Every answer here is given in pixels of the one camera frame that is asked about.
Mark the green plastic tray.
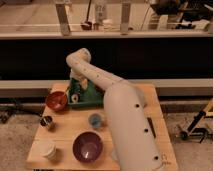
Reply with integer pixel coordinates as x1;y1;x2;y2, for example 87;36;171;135
68;78;103;108

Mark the red bowl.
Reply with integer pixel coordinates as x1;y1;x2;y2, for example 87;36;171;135
45;91;68;112

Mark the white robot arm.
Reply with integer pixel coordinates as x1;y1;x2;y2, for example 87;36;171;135
66;48;165;171

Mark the wooden spoon in bowl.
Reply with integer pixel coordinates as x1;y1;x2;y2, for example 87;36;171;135
58;86;69;103

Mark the purple bowl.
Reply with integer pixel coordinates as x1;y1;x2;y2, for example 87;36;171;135
72;132;103;163

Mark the blue cup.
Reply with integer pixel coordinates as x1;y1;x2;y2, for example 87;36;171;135
88;113;103;130

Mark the small metal cup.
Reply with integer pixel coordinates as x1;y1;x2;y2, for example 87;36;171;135
40;116;54;130

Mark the black remote control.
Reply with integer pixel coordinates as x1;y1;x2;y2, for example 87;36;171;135
147;117;156;138

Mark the white paper cup stack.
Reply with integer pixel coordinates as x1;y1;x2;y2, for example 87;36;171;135
39;140;56;160

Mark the yellow black floor stand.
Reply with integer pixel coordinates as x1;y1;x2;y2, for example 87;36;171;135
179;98;213;142

